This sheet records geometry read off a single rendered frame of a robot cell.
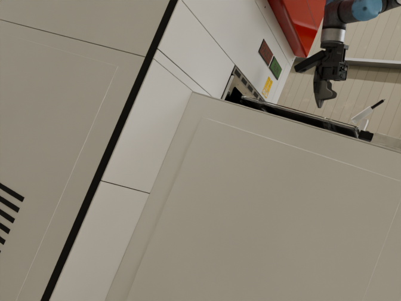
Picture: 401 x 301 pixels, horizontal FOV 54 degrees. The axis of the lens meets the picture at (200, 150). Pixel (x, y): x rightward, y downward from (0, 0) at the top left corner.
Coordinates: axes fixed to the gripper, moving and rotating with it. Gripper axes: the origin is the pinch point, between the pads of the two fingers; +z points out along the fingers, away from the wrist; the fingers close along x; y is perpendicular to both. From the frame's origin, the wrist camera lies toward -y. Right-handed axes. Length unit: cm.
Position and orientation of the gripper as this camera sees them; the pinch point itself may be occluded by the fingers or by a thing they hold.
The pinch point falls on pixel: (317, 104)
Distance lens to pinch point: 141.7
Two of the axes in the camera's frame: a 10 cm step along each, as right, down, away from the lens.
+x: 6.8, -0.3, 7.4
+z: -0.9, 9.9, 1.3
